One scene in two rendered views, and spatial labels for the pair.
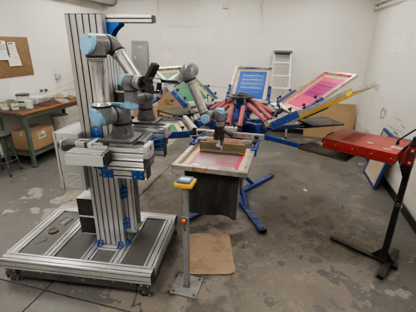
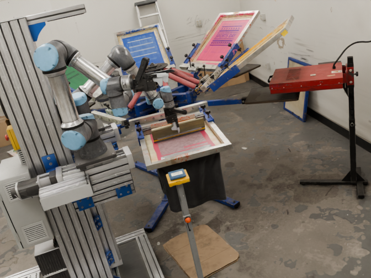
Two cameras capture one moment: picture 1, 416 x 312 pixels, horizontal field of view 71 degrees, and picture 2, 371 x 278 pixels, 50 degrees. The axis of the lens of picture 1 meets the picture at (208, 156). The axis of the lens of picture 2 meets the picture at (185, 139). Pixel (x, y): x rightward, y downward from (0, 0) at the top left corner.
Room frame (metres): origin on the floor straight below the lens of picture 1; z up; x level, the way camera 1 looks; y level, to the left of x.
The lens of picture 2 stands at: (-0.20, 0.85, 2.09)
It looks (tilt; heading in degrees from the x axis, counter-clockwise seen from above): 23 degrees down; 339
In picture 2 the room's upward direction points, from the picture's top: 12 degrees counter-clockwise
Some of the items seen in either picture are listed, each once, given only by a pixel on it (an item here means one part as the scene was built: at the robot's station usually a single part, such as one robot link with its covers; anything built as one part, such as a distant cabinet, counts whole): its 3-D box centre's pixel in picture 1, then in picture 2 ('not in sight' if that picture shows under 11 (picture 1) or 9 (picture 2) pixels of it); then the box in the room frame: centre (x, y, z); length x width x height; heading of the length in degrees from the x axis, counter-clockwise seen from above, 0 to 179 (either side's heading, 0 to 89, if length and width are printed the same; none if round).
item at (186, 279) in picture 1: (186, 237); (191, 238); (1.85, 0.16, 0.48); 0.22 x 0.22 x 0.96; 75
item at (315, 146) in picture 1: (288, 142); (226, 101); (2.91, -0.84, 0.91); 1.34 x 0.40 x 0.08; 45
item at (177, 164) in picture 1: (219, 153); (179, 137); (2.36, -0.10, 0.97); 0.79 x 0.58 x 0.04; 165
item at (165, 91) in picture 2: (220, 114); (166, 94); (2.43, -0.10, 1.30); 0.09 x 0.08 x 0.11; 80
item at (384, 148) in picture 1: (367, 145); (308, 78); (2.39, -1.38, 1.06); 0.61 x 0.46 x 0.12; 45
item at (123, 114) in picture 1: (119, 112); (85, 126); (1.90, 0.59, 1.42); 0.13 x 0.12 x 0.14; 147
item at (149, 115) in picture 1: (145, 112); not in sight; (2.40, 0.52, 1.31); 0.15 x 0.15 x 0.10
